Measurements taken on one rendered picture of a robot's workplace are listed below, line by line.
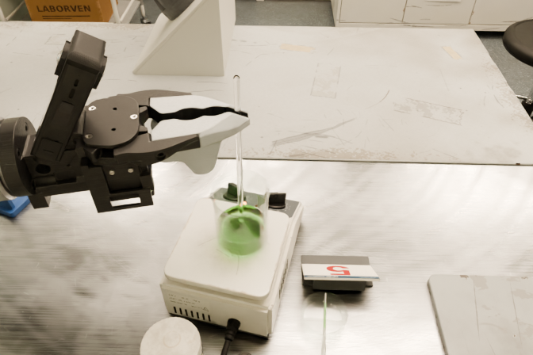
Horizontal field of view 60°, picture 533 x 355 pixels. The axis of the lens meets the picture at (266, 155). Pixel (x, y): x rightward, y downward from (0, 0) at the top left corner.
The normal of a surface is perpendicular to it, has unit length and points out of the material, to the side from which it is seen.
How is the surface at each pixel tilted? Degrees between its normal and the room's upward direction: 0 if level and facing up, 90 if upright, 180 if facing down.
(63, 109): 91
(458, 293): 0
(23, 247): 0
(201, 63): 90
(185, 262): 0
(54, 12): 90
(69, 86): 91
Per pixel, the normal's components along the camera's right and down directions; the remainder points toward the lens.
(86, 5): 0.03, 0.69
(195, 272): 0.00, -0.74
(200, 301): -0.25, 0.65
